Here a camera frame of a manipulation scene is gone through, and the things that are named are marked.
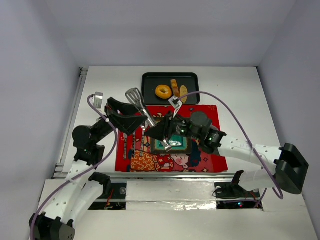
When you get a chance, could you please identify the red patterned placemat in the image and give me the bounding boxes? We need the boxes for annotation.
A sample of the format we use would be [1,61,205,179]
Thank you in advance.
[114,104,229,173]

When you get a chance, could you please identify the pale bread slice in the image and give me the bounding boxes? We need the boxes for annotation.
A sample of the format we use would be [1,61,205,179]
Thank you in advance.
[179,85,188,104]

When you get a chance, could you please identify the teal square plate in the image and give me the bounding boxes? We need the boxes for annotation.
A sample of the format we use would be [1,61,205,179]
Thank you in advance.
[150,135,193,154]

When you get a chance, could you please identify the patterned handle spoon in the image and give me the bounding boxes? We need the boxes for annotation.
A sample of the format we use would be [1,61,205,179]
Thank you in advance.
[139,122,148,157]

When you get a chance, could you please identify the aluminium frame rail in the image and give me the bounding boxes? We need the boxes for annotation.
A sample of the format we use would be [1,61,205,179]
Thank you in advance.
[51,66,291,180]

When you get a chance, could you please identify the metal serving tongs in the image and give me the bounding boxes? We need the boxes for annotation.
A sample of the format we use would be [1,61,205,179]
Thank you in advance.
[125,88,172,152]

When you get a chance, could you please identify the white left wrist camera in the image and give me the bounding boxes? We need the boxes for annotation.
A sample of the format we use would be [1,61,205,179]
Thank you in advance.
[92,92,104,109]

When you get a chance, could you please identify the black baking tray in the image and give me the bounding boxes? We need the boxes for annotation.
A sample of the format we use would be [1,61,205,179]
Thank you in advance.
[141,72,200,106]

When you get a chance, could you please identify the silver foil covered panel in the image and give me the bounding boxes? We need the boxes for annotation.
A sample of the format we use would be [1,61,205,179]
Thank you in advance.
[125,180,217,211]

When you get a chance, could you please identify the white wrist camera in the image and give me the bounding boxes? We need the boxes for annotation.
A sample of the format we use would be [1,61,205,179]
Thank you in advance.
[92,92,104,109]
[168,96,183,110]

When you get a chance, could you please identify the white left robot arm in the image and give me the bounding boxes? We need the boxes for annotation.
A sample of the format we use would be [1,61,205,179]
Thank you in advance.
[29,96,150,240]

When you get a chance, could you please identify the brown bread slice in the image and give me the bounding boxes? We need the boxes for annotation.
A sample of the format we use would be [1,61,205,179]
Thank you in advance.
[170,79,180,98]

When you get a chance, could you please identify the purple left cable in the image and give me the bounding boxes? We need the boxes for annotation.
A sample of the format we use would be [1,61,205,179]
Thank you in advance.
[29,96,119,240]

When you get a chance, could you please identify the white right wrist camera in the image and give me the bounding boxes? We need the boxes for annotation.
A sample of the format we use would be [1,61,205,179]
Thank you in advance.
[168,96,183,110]

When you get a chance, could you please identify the patterned handle fork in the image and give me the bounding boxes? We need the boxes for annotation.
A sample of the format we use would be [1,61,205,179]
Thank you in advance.
[132,132,137,159]

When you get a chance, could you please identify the patterned handle knife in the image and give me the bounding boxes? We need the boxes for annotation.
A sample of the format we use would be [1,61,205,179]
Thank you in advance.
[123,133,128,160]

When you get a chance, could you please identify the glazed donut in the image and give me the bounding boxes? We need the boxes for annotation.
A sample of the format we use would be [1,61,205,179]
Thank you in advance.
[155,84,173,100]

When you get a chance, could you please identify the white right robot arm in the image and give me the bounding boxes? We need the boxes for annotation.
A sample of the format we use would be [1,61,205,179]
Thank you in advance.
[145,111,309,195]

